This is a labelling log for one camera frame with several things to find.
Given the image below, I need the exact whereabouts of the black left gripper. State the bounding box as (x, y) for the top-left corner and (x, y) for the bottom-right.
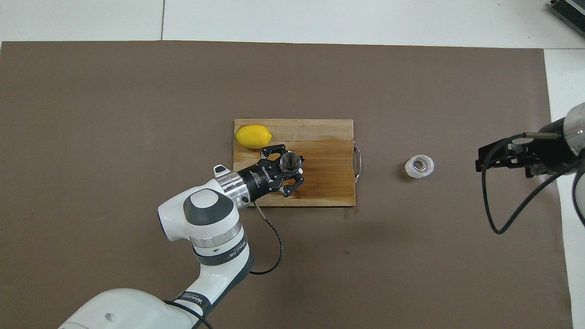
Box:
(237, 144), (306, 202)

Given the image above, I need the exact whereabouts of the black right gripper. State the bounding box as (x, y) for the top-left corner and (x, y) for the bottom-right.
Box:
(475, 118), (572, 180)

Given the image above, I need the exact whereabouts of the steel double jigger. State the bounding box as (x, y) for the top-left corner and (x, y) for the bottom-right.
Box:
(279, 152), (306, 175)

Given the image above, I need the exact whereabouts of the yellow lemon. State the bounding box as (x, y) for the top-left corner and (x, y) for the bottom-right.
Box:
(235, 125), (272, 149)

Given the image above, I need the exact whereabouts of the brown table mat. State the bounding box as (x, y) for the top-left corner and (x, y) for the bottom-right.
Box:
(0, 40), (574, 329)

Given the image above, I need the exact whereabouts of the black ribbed metal device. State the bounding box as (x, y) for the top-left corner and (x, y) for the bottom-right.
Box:
(548, 0), (585, 33)

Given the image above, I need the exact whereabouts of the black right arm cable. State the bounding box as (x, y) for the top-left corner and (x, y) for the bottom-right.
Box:
(480, 132), (585, 234)

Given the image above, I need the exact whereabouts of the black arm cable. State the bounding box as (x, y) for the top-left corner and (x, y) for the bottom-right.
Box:
(164, 201), (284, 329)
(480, 132), (585, 234)

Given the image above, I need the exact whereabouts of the wooden cutting board, metal handle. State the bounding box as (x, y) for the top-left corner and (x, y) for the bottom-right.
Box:
(232, 119), (363, 207)

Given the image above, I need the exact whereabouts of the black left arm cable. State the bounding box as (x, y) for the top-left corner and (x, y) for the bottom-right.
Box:
(164, 201), (284, 329)

